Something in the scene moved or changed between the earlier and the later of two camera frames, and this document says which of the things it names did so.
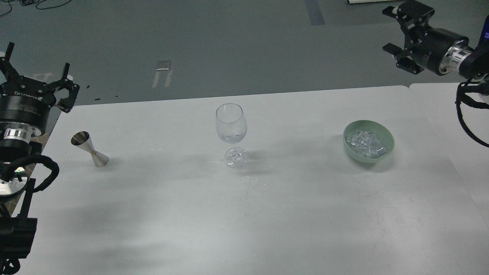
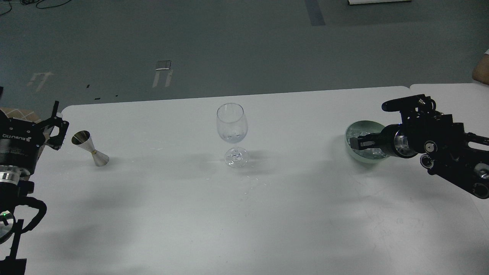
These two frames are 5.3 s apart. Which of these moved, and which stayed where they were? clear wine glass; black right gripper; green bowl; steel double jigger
Moved: black right gripper
Stayed: clear wine glass; steel double jigger; green bowl
